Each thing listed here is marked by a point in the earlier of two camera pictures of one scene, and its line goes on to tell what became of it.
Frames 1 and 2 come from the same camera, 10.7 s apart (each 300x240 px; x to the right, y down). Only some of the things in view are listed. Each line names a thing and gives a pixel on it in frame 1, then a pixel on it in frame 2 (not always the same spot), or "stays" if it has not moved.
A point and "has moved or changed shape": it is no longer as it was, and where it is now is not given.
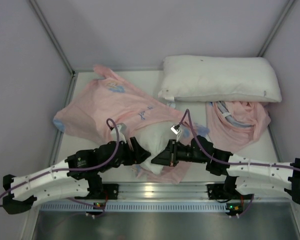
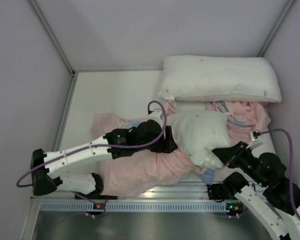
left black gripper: x=131 y=152 → x=168 y=139
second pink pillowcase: x=232 y=125 stays
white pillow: x=155 y=137 has moved or changed shape
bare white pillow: x=205 y=78 stays
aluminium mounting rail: x=174 y=192 stays
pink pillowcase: x=107 y=102 → x=143 y=173
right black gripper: x=173 y=153 → x=231 y=153
